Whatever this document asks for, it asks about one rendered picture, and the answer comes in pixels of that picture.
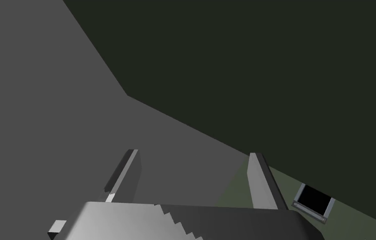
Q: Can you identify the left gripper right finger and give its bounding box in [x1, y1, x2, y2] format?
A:
[247, 152, 289, 210]

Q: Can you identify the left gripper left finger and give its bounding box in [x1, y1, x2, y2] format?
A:
[104, 149, 142, 203]

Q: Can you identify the black screen with grey frame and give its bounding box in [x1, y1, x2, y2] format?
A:
[292, 183, 336, 223]

